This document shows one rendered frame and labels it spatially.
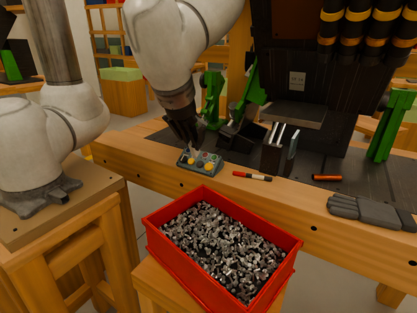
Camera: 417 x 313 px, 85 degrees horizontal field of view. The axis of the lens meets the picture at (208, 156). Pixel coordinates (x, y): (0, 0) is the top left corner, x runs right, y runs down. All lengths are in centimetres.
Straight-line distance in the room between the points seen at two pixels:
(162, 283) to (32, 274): 34
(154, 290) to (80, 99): 58
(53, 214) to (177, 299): 40
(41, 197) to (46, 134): 17
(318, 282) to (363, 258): 98
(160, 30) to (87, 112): 48
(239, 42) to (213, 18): 76
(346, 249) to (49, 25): 99
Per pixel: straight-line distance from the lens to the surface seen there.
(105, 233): 87
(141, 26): 42
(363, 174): 96
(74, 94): 82
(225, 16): 53
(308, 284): 170
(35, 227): 74
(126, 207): 132
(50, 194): 77
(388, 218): 74
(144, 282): 63
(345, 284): 180
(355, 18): 61
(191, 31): 46
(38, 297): 85
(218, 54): 141
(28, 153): 73
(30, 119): 72
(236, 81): 128
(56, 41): 82
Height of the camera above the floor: 131
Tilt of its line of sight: 27 degrees down
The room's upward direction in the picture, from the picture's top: 1 degrees clockwise
